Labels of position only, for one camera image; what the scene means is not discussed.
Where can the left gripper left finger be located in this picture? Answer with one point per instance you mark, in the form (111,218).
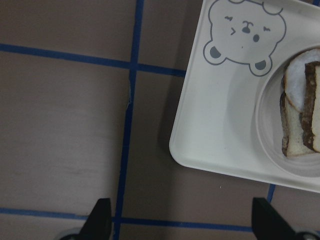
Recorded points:
(98,225)

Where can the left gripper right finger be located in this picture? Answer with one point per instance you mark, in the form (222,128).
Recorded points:
(268,224)

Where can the cream round plate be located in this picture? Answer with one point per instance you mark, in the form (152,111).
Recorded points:
(269,125)

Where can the bread slice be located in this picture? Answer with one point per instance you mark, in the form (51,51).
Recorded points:
(310,117)
(292,140)

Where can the cream bear tray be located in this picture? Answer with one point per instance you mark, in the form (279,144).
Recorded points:
(237,45)

